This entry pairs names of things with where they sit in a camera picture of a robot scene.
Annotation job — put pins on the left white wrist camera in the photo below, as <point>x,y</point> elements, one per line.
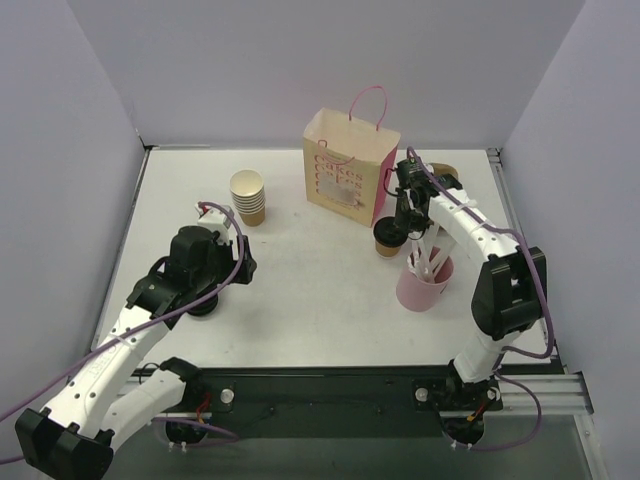
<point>215,221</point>

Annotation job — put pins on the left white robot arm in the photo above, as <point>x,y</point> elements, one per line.
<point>76,434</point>

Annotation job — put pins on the single brown paper cup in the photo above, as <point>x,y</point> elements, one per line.
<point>387,251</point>

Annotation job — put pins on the brown pulp cup carrier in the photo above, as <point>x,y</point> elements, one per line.
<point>440,169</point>

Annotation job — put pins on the cakes paper gift bag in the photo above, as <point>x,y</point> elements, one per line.
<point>345,161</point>

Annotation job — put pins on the stack of brown paper cups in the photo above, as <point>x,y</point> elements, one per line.
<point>248,196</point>

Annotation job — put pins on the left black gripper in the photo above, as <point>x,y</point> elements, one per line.
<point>245,261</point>

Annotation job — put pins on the stack of black lids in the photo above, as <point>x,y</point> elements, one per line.
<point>204,308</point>

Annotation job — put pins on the black coffee cup lid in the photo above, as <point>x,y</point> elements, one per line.
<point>388,234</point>

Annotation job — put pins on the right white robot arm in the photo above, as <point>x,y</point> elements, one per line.
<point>510,293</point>

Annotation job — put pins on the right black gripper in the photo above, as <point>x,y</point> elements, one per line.
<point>407,220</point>

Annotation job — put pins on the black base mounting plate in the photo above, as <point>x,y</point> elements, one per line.
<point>339,402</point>

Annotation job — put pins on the pink cup holding straws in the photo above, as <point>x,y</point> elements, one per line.
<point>417,295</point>

